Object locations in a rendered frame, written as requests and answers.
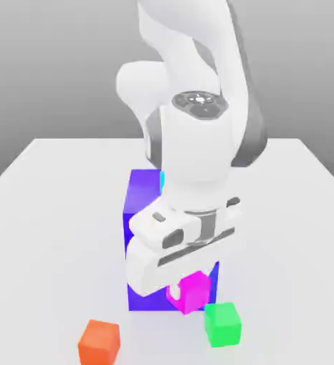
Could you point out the large blue box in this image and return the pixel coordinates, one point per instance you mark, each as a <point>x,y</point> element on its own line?
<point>143,188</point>

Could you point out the small orange cube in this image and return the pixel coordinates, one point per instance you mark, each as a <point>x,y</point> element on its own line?
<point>99,343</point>

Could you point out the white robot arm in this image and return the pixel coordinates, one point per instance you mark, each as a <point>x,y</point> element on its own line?
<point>195,156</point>

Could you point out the small cyan cube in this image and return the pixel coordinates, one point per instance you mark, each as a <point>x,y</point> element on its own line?
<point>162,181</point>

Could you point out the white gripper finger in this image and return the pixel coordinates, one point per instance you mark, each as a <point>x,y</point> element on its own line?
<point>174,293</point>

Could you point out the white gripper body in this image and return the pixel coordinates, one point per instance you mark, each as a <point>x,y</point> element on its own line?
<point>143,271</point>

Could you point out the small magenta cube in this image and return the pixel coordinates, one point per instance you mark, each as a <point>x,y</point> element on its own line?
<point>195,291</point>

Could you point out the small green cube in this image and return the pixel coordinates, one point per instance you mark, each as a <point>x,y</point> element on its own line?
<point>223,325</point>

